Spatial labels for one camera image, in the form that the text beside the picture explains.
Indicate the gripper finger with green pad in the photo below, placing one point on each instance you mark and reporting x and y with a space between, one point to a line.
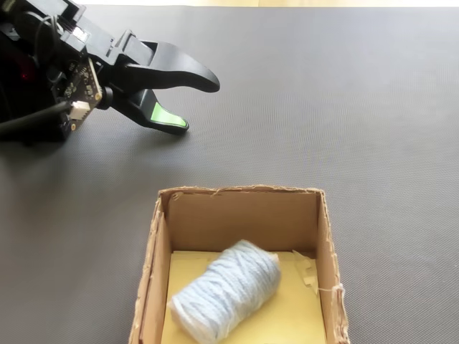
163 120

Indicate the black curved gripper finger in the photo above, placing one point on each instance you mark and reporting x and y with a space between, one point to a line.
179 71

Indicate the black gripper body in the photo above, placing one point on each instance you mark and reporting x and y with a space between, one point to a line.
93 44

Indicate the block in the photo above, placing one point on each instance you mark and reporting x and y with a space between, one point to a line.
226 290

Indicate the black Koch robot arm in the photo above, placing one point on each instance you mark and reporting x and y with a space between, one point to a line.
25 71

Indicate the open brown cardboard box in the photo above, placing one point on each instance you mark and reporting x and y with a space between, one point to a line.
236 222

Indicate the torn pale paper scrap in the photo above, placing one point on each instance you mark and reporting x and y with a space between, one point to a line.
307 270

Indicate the yellow paper sheet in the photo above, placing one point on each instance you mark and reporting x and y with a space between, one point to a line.
297 315

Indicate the camera circuit board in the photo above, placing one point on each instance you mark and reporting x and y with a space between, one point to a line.
80 95

